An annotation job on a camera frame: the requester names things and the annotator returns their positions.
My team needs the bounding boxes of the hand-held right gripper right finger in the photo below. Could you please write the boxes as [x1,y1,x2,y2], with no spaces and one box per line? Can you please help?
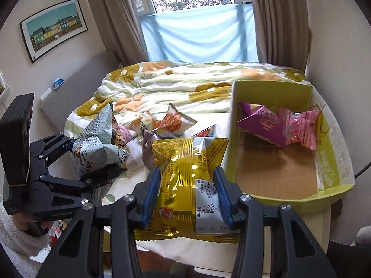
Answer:
[213,166,338,278]

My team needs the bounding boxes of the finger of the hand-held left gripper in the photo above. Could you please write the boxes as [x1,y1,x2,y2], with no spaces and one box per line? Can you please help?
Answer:
[29,133,76,164]
[30,164,122,210]

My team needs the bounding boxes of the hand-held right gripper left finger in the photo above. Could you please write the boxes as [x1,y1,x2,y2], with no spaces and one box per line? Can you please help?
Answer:
[36,166,163,278]

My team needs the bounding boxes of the grey patterned snack packet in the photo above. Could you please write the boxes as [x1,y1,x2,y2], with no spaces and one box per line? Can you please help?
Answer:
[71,103,131,181]

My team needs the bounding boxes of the gold yellow snack packet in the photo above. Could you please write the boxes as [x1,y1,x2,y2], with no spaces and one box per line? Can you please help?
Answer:
[136,137,230,243]

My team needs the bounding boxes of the yellow-green cardboard box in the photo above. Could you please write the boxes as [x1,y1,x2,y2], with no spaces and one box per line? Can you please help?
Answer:
[228,80,356,207]

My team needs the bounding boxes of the red and white snack packet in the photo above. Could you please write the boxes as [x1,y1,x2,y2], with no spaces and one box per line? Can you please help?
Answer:
[192,124,218,138]

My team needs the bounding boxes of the cream cake snack packet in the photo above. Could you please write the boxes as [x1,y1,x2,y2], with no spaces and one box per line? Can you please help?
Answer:
[127,111,163,136]

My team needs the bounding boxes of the person's left forearm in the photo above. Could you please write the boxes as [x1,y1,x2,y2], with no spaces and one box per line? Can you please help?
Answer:
[0,205,52,270]

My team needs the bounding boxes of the person's left hand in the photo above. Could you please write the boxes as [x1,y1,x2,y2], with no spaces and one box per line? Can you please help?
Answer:
[13,213,55,236]

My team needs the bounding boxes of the purple snack packet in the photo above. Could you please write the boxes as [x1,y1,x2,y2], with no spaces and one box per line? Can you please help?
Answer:
[143,130,163,169]

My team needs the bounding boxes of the pale pink snack packet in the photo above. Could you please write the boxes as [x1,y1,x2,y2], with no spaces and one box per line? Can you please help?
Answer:
[119,124,147,172]

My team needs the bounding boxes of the bear print snack packet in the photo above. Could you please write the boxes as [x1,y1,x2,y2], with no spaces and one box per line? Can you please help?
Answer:
[111,122,131,152]

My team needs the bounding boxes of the grey headboard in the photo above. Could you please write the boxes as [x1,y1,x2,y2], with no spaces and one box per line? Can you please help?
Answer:
[39,50,122,134]

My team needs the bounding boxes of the orange and white snack packet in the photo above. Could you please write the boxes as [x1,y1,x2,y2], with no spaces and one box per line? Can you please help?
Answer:
[157,103,198,139]

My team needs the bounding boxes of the magenta snack packet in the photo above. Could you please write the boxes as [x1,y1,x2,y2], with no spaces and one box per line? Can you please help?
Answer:
[238,102,290,148]

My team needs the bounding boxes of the pink striped snack packet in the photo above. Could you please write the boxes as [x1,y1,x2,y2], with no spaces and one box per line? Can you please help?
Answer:
[285,107,322,151]

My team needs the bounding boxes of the floral striped blanket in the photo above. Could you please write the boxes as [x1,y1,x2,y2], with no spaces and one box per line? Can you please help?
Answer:
[64,60,307,139]

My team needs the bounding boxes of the framed houses picture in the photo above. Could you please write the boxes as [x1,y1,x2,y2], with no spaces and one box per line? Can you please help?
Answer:
[20,0,88,64]

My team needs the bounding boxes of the beige curtain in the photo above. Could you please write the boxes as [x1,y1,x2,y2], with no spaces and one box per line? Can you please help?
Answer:
[97,0,150,67]
[249,0,313,74]

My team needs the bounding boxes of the light blue cloth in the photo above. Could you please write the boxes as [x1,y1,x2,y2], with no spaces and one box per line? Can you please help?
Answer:
[140,2,259,63]

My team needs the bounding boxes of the white wall shelf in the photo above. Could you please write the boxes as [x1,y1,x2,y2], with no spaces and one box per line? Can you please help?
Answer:
[0,69,11,100]

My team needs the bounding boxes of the black cable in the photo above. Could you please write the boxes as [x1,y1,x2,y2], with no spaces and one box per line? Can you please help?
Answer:
[354,159,371,181]

